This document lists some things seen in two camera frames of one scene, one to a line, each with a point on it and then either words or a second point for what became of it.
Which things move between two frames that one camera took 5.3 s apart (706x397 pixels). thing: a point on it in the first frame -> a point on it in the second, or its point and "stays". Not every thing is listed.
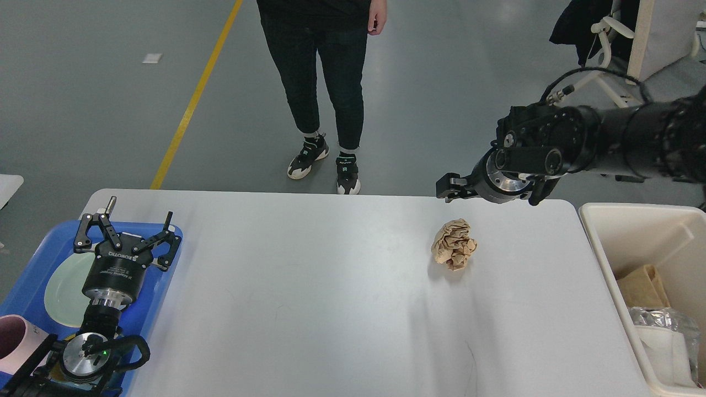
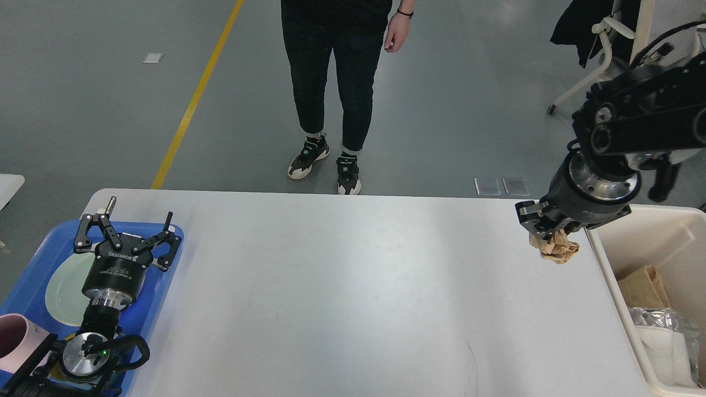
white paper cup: [667, 349] stays
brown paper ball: [452, 244] -> [559, 250]
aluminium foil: [670, 318] stays
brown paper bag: [642, 289] stays
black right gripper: [487, 181] -> [589, 198]
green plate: [63, 294] stays
